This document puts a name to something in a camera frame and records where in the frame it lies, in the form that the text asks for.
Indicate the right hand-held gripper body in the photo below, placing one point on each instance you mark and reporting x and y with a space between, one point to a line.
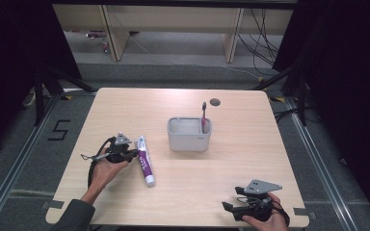
257 200

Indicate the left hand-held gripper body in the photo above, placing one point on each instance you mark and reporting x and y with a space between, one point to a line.
118 148

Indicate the white and purple toothpaste tube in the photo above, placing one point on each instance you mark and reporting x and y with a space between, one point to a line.
144 160

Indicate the grey plastic holder box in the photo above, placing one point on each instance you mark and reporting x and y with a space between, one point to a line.
189 138

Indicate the pink and grey toothbrush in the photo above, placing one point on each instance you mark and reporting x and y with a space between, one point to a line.
203 116

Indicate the person's right hand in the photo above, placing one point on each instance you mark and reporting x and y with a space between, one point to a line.
271 219

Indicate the person's left hand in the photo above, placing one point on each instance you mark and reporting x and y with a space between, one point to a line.
104 174

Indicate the grey tape strip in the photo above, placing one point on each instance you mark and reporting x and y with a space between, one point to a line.
304 212
54 204

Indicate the dark round table grommet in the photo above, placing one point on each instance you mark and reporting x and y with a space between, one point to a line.
215 102

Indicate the black metal stand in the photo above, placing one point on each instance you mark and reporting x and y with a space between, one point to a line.
302 96
39 96

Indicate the small red floor object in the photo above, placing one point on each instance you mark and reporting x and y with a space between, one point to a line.
97 34

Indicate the light wooden desk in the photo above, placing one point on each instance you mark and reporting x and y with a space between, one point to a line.
173 19

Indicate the black curtain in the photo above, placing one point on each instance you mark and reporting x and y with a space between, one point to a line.
350 64
13 48

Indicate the metal floor rail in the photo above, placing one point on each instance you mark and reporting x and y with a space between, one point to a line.
16 166
321 166

